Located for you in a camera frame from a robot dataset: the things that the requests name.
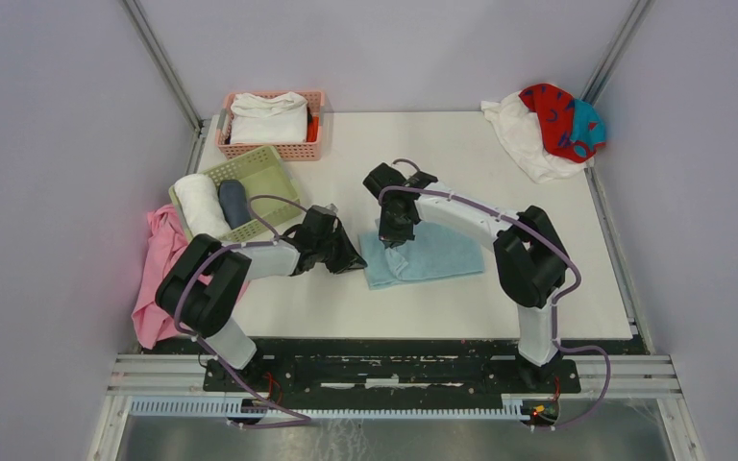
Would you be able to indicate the green plastic basket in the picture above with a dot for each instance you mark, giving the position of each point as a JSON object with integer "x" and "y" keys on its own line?
{"x": 262, "y": 172}

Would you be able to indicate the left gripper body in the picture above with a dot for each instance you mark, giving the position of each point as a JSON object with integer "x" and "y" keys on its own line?
{"x": 323, "y": 248}

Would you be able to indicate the white crumpled towel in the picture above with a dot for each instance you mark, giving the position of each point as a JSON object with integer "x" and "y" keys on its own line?
{"x": 518, "y": 131}

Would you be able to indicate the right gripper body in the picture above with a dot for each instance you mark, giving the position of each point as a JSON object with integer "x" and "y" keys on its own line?
{"x": 391, "y": 230}

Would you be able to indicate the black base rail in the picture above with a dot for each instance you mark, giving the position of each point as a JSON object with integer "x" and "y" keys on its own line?
{"x": 363, "y": 374}

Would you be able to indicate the rolled white towel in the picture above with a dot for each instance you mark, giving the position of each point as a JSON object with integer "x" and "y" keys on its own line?
{"x": 197, "y": 194}

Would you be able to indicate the white cable duct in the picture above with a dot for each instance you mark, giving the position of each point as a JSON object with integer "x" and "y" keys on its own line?
{"x": 241, "y": 408}

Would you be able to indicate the pink towel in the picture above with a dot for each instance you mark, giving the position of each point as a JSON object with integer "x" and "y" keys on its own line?
{"x": 166, "y": 243}

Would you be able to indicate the red and teal patterned towel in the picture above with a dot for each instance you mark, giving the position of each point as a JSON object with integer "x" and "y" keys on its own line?
{"x": 570, "y": 128}

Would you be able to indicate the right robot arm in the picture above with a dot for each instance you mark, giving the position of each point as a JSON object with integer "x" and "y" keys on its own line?
{"x": 530, "y": 258}

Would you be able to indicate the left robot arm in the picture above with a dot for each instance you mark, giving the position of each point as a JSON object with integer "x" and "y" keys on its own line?
{"x": 201, "y": 289}

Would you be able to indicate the folded white towel in basket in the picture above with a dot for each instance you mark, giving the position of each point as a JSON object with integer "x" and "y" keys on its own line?
{"x": 280, "y": 119}

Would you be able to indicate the light blue towel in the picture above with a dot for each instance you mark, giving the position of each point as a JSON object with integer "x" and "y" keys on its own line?
{"x": 436, "y": 253}

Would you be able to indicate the pink plastic basket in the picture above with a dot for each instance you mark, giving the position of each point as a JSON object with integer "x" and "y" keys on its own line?
{"x": 309, "y": 150}

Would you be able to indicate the rolled dark blue towel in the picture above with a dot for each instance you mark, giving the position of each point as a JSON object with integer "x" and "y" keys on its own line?
{"x": 233, "y": 200}

